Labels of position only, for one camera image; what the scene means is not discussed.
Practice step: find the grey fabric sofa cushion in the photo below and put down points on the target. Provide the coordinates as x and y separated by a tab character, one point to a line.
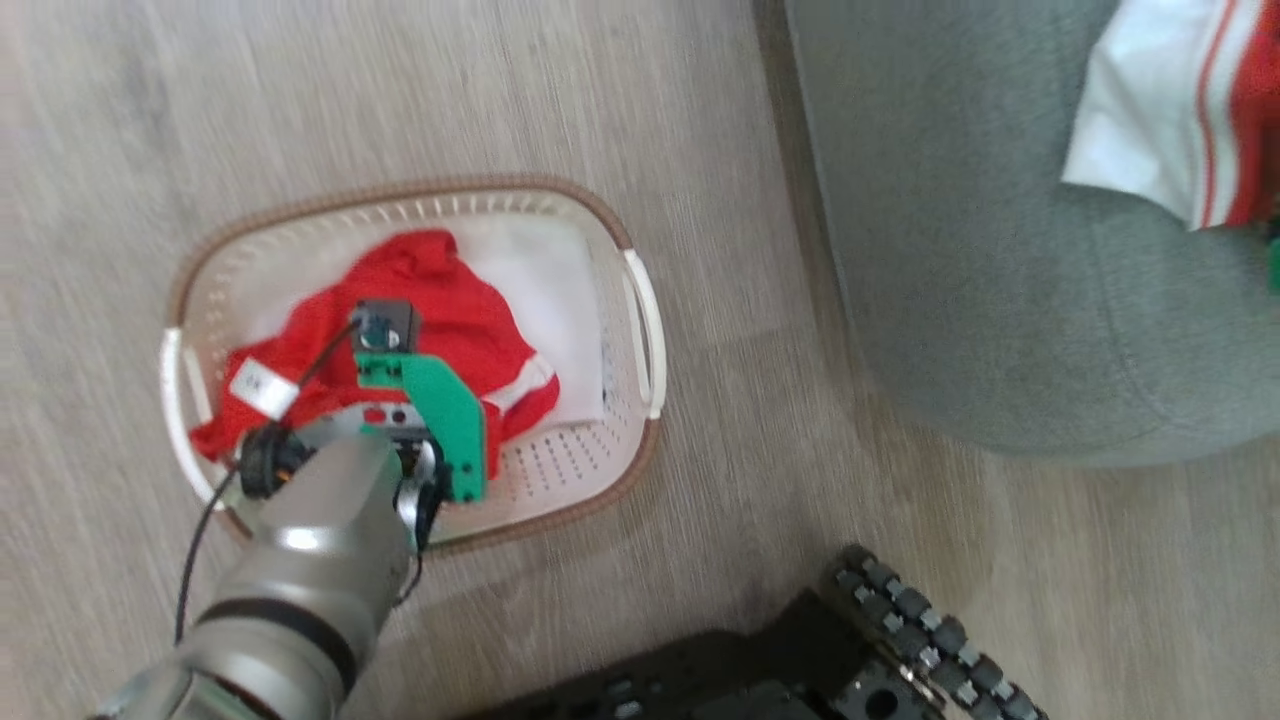
950	250

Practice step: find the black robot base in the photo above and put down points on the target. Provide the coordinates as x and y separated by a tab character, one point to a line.
700	680

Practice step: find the red and white striped jersey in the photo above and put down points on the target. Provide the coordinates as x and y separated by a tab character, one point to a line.
1140	120

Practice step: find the red garment with white cuffs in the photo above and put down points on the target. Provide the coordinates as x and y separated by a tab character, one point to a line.
460	300

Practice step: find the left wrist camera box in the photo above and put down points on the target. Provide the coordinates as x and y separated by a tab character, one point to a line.
385	325

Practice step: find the black roller omni wheel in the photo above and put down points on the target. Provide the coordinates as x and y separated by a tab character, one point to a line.
930	635

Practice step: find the white plastic laundry basket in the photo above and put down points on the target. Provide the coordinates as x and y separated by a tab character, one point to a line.
600	470

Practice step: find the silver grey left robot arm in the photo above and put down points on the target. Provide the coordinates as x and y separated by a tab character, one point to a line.
300	580

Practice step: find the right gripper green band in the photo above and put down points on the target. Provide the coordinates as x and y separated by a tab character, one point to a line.
1275	265

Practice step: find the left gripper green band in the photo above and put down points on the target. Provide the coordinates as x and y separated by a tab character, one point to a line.
445	410

